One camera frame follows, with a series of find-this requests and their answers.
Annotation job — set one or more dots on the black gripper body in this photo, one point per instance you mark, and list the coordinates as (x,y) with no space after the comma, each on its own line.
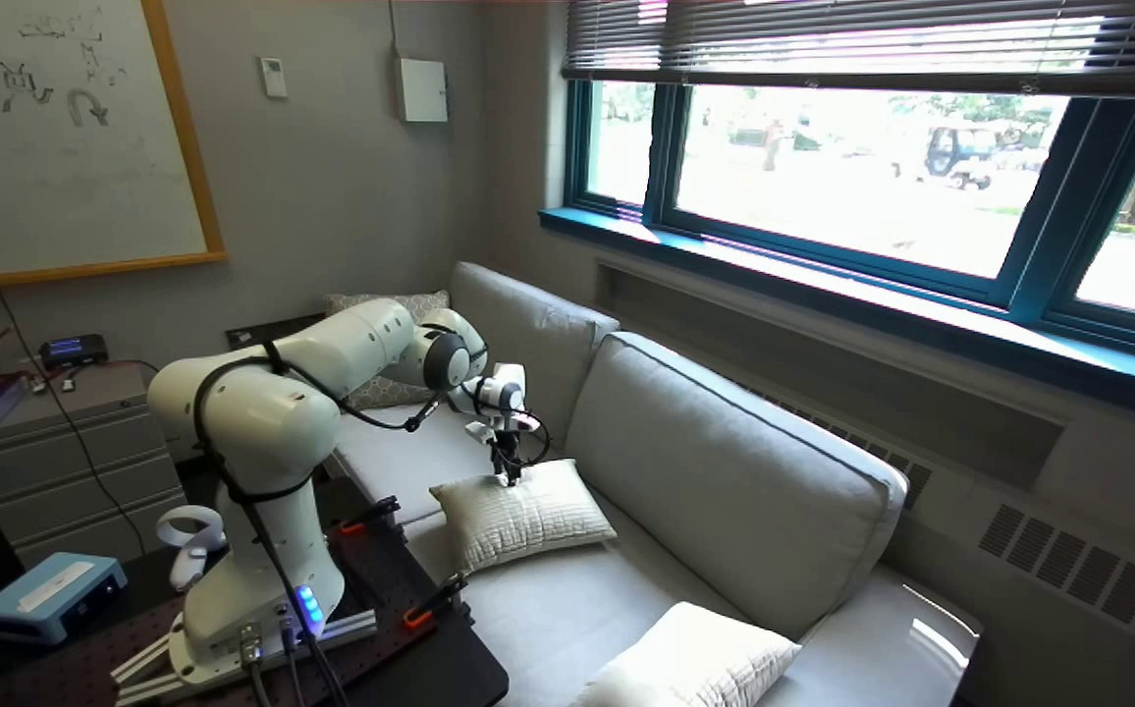
(513,432)

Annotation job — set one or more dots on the plain cream pillow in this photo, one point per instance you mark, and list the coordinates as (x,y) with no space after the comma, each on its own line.
(697,661)
(520,514)

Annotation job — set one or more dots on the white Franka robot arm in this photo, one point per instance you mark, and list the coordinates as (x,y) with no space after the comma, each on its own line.
(266,432)

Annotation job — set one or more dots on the grey fabric sofa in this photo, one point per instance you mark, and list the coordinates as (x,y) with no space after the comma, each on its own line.
(726,474)

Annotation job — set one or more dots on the red black clamp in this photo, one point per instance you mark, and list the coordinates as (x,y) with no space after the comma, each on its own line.
(434,602)
(364,518)

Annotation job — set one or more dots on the black robot table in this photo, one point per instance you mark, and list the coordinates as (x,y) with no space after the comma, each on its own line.
(448,670)

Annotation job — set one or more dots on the silver robot mounting plate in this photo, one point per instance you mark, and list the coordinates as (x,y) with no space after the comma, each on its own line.
(342,628)

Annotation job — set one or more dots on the white VR controller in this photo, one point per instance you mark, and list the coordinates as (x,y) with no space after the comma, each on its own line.
(188,571)

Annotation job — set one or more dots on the small black device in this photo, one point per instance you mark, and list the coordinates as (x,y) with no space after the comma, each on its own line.
(71,351)

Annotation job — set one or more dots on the grey drawer cabinet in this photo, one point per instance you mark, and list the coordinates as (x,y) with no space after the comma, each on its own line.
(41,474)

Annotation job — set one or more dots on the light blue box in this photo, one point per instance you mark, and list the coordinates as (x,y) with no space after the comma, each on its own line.
(49,594)

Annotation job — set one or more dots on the wood framed whiteboard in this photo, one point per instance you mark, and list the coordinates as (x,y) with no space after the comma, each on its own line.
(68,169)

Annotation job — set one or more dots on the dark window blinds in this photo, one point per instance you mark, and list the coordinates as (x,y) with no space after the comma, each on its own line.
(854,39)

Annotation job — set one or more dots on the wide teal framed window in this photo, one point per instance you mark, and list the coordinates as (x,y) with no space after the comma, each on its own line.
(1050,220)

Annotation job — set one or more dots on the radiator vent grille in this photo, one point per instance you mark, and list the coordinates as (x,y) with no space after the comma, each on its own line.
(1089,573)

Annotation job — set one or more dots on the white wall box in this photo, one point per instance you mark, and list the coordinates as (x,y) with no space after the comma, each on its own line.
(421,91)

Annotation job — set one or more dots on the white wall thermostat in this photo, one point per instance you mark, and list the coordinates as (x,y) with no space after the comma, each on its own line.
(271,80)

